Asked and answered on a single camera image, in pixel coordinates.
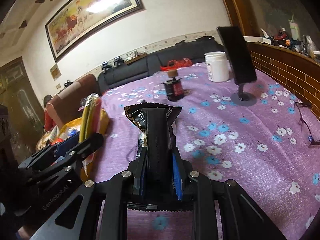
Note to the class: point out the brown armchair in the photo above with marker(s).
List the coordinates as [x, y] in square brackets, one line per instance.
[64, 107]

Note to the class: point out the framed horse painting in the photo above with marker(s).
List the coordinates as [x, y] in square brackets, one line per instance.
[79, 19]

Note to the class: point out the white bottle on sideboard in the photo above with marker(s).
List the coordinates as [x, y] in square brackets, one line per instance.
[294, 27]

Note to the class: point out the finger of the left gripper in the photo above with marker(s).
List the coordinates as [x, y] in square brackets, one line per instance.
[66, 145]

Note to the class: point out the purple floral tablecloth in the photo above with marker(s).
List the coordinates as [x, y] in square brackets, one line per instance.
[262, 147]

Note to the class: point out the black leather sofa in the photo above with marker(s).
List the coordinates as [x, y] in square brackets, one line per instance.
[122, 73]

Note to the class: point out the eyeglasses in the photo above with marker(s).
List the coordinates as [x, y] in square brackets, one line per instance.
[306, 124]

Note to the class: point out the seated person in red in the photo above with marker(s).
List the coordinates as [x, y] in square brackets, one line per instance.
[49, 123]

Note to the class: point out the white plastic jar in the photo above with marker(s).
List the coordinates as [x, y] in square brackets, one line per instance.
[217, 66]

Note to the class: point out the striped sponge pack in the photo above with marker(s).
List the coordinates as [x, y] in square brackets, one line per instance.
[90, 122]

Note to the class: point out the black snack bag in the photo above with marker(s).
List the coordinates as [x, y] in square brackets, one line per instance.
[154, 121]

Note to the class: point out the red bag on sofa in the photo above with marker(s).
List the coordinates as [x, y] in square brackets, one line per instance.
[176, 64]

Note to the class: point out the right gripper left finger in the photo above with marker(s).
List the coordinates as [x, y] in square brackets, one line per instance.
[139, 171]

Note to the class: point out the yellow cardboard box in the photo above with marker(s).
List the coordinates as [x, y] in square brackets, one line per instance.
[58, 135]

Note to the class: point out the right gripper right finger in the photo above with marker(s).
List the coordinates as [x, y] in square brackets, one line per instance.
[177, 177]

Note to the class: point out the wooden sideboard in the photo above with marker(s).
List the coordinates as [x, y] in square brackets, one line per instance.
[296, 72]

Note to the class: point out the black phone on stand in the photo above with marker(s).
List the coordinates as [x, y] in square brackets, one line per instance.
[241, 64]

